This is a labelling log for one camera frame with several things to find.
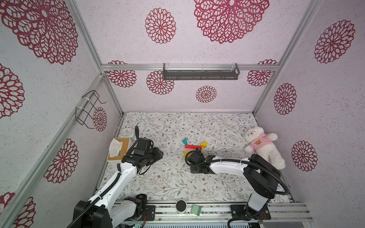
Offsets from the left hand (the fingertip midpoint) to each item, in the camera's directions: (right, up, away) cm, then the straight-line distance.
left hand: (161, 155), depth 83 cm
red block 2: (+21, +2, +17) cm, 27 cm away
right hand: (+18, -9, +7) cm, 21 cm away
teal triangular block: (+14, +6, +20) cm, 25 cm away
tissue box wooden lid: (-29, +3, +9) cm, 31 cm away
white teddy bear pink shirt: (+63, +6, +8) cm, 63 cm away
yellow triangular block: (+27, +4, +17) cm, 32 cm away
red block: (+17, +3, +17) cm, 24 cm away
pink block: (+16, 0, +15) cm, 22 cm away
